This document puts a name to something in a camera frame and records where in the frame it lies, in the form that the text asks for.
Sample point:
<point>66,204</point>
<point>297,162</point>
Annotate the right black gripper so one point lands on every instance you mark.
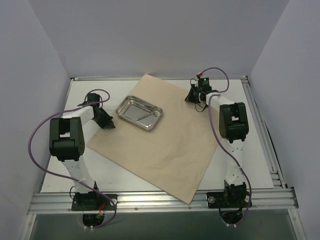
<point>192,93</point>

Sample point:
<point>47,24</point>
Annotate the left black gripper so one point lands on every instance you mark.
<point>105,120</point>

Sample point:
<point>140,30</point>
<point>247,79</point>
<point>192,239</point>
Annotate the steel instrument tray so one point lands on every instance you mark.
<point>129,113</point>

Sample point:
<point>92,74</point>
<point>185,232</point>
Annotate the beige wrapping cloth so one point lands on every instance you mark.
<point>175,155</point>

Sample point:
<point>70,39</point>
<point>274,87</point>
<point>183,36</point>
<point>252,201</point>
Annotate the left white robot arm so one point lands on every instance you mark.
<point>67,143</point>

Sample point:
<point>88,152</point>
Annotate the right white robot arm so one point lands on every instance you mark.
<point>229,123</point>

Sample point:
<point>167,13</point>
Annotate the steel surgical scissors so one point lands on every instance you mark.
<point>151,113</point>

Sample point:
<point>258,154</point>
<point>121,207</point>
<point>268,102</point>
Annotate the steel tweezers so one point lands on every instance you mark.
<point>144,107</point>

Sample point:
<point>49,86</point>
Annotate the aluminium back rail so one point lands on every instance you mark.
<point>121,78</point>

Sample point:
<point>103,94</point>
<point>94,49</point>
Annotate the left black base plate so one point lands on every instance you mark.
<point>90,202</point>

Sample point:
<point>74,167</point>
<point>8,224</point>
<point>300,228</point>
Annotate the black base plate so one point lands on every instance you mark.
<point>224,200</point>
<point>90,202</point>

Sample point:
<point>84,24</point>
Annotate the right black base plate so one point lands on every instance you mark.
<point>224,200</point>

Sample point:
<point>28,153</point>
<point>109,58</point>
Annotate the aluminium front rail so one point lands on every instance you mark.
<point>157,201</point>

